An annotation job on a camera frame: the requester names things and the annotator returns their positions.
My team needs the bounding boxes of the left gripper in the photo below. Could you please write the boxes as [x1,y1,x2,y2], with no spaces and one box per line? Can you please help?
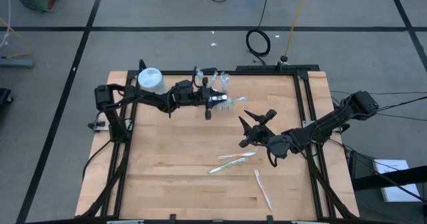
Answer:
[173,77,229,121]

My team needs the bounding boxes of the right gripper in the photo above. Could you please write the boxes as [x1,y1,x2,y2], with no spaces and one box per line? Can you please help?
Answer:
[238,109,278,149]

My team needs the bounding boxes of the clear plastic organizer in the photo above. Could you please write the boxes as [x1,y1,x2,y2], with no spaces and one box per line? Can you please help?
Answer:
[198,83,248,112]

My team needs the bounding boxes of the scattered toothbrushes on table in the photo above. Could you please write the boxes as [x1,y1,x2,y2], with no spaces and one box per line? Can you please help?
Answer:
[254,168,274,213]

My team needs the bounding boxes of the white wipes canister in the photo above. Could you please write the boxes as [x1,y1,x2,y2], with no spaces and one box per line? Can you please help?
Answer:
[137,67,168,95]

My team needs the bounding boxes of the black bar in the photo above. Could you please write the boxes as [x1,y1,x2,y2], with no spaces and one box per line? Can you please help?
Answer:
[352,165,427,191]

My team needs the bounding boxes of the white paper booklet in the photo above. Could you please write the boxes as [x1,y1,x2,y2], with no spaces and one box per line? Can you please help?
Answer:
[372,159,422,203]

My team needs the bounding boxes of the grey metal foot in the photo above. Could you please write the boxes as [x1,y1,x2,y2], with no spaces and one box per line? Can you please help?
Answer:
[0,57,35,70]

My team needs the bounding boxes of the black equipment piece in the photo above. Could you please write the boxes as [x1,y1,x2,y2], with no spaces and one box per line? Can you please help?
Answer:
[0,88,14,109]

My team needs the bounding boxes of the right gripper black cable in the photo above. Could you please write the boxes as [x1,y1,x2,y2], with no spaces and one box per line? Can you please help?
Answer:
[266,148,279,169]

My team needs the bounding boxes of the coiled black floor cable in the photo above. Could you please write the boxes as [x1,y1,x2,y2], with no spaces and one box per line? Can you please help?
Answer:
[245,0,273,67]

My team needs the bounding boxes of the orange-yellow floor cable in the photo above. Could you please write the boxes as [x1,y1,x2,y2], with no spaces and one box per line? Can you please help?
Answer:
[284,0,312,57]

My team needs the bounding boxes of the black base cable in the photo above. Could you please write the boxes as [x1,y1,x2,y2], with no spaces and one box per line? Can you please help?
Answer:
[325,137,427,205]
[82,139,113,181]

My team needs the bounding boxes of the thin black cable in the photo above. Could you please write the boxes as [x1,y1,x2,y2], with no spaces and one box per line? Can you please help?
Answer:
[378,96,427,111]
[376,112,427,121]

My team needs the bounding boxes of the thin yellow cable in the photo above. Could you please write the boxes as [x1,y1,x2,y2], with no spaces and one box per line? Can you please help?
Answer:
[0,17,33,59]

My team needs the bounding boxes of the thin white cable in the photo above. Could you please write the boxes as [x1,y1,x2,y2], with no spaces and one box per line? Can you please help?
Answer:
[0,0,13,49]

